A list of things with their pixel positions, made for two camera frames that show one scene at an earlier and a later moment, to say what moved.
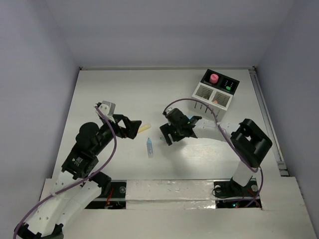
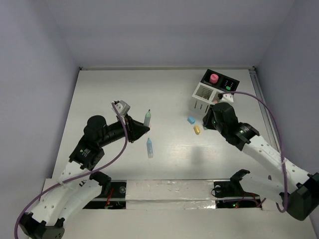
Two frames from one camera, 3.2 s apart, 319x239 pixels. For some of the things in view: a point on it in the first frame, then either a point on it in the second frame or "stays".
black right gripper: (166, 129) -> (207, 119)
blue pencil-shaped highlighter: (150, 148) stays
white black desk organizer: (217, 90) stays
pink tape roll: (214, 78) stays
